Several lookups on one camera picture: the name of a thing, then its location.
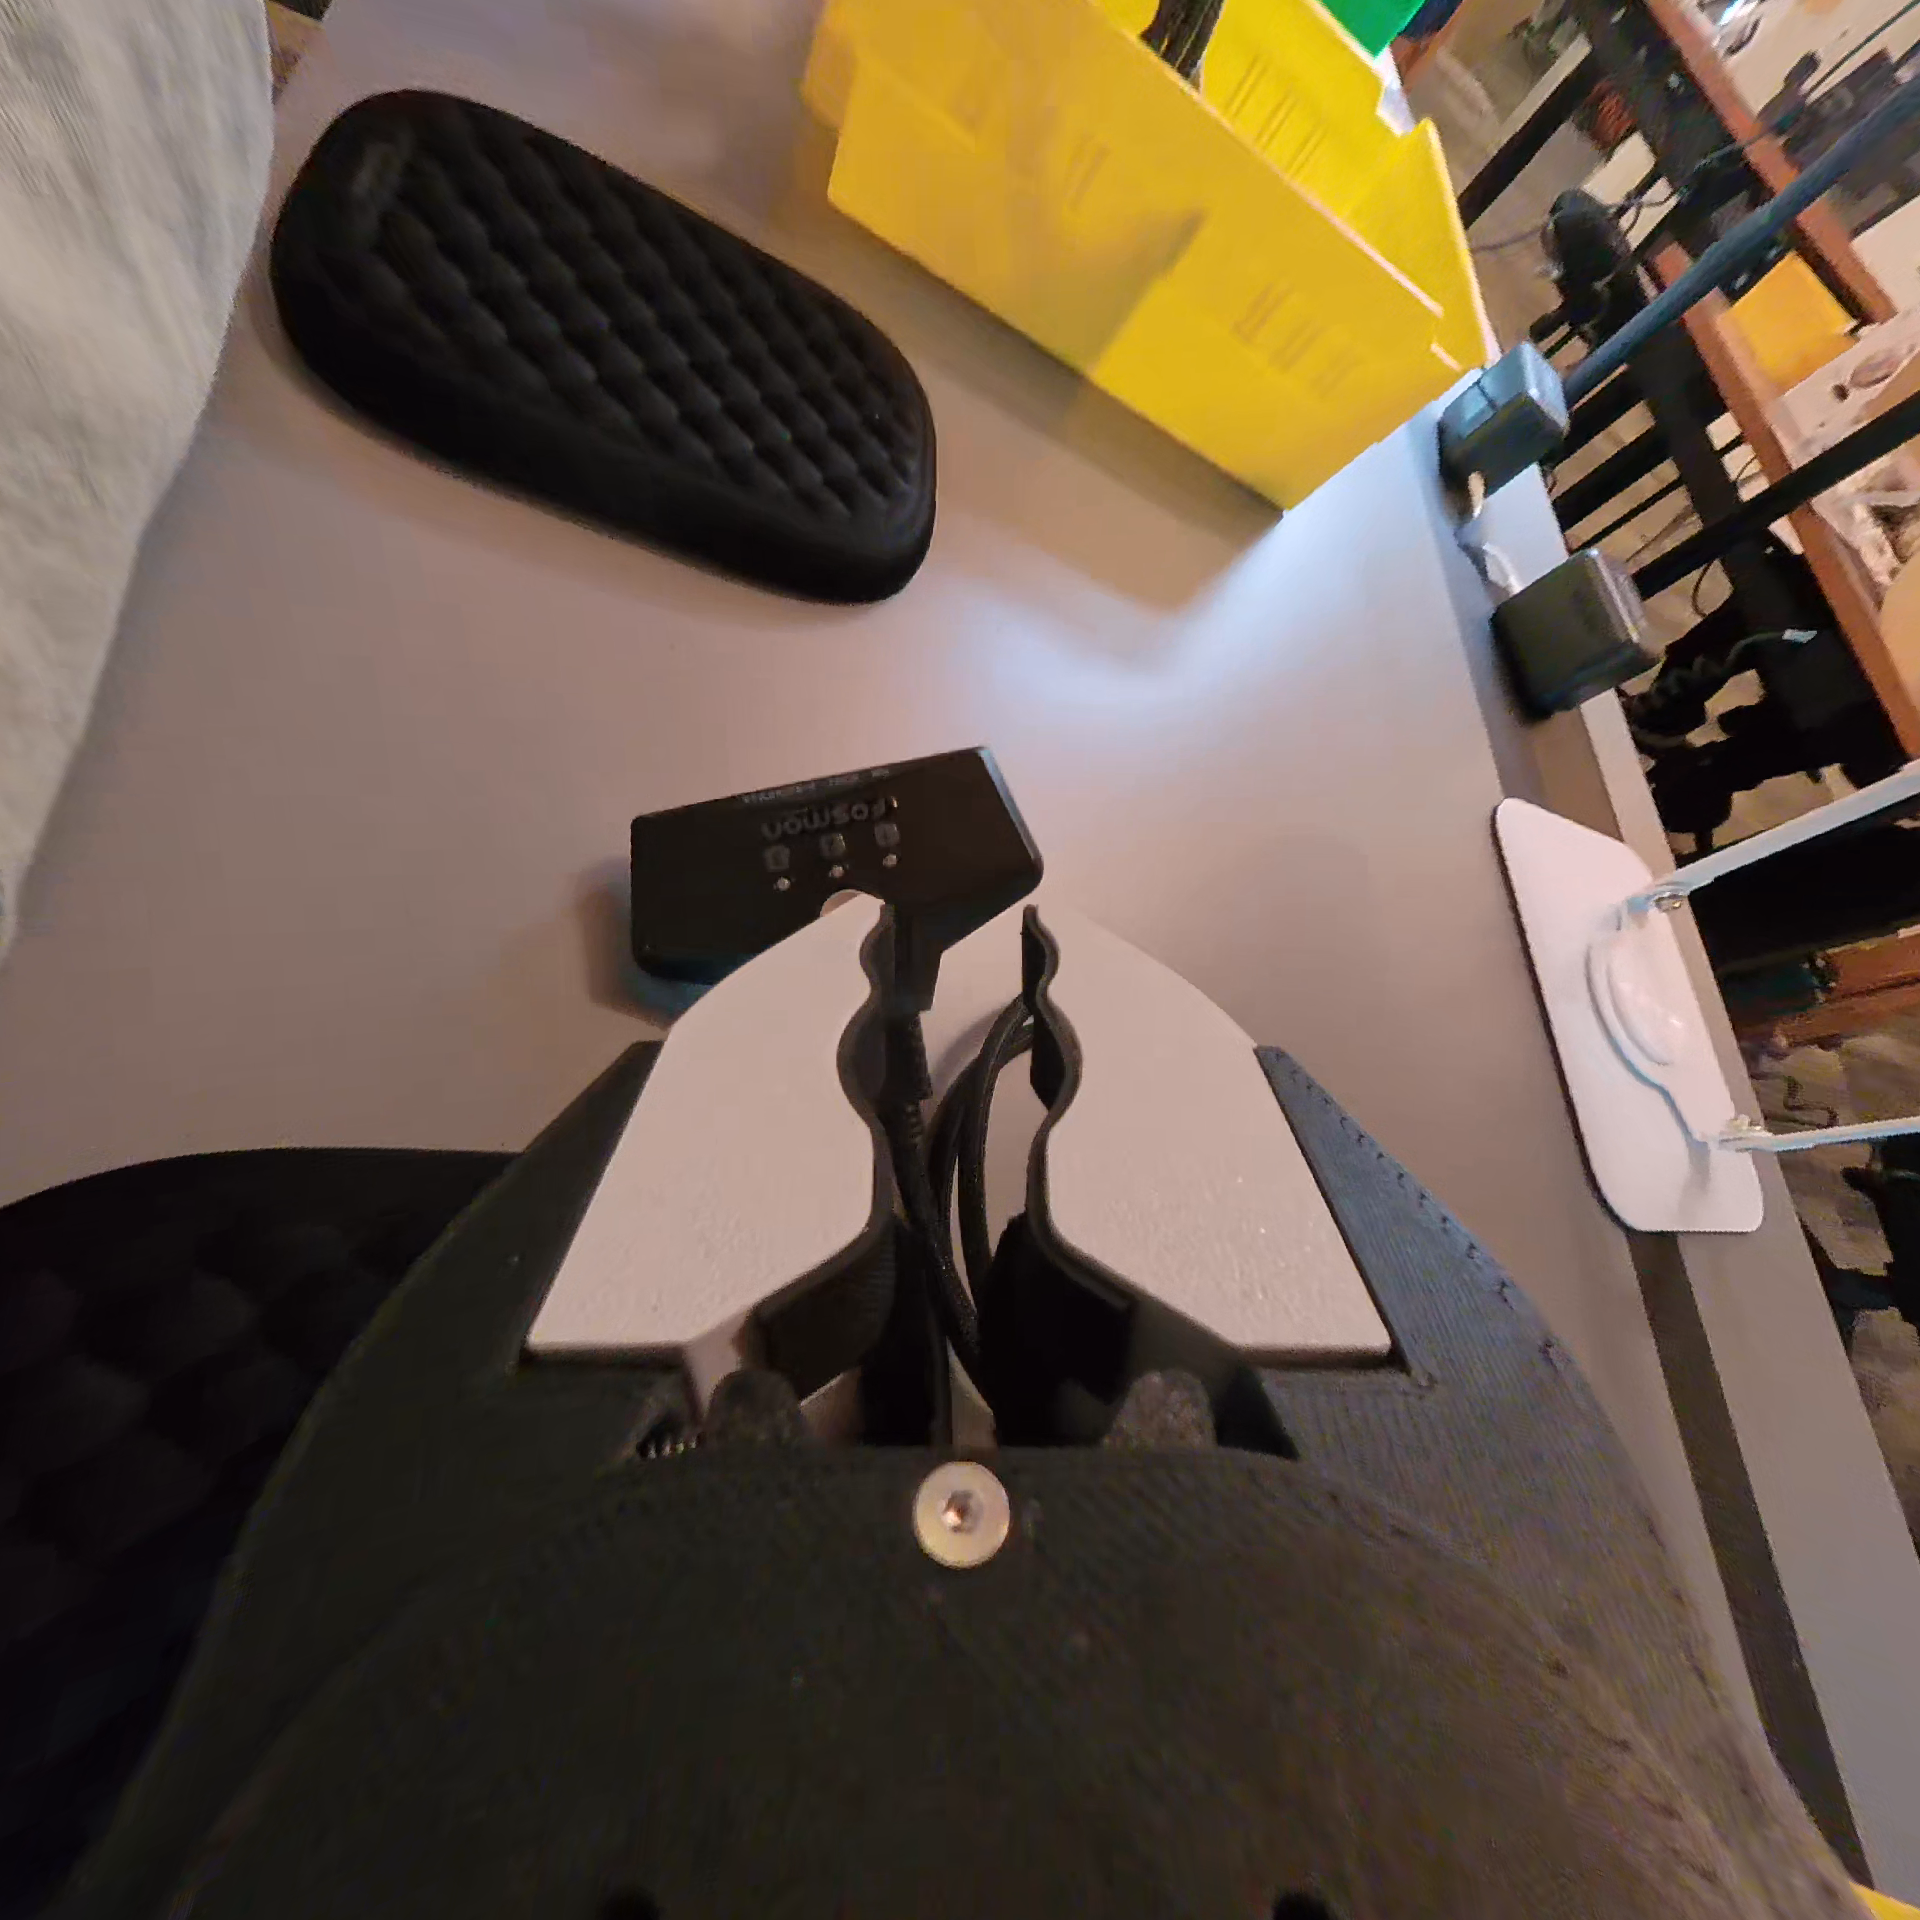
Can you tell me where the thick black pole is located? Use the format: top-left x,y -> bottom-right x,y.
1558,76 -> 1920,403

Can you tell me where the small dark cube box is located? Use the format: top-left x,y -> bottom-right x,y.
1438,342 -> 1574,492

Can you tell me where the long wooden workbench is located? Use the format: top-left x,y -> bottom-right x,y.
1638,0 -> 1920,753

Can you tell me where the black rectangular box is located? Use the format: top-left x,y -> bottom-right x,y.
1487,545 -> 1666,724

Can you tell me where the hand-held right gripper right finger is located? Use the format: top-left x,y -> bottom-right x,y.
1023,902 -> 1397,1374

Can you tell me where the black quilted pad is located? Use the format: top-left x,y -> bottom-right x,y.
270,88 -> 942,606
0,1148 -> 521,1920

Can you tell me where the thin black light stand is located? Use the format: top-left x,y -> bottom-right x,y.
1628,392 -> 1920,596

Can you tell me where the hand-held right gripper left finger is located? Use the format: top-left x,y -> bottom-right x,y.
526,896 -> 902,1403

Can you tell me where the black hdmi switch box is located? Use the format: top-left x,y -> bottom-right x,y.
631,748 -> 1051,1444

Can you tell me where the yellow storage bin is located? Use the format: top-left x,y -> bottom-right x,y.
1726,255 -> 1855,380

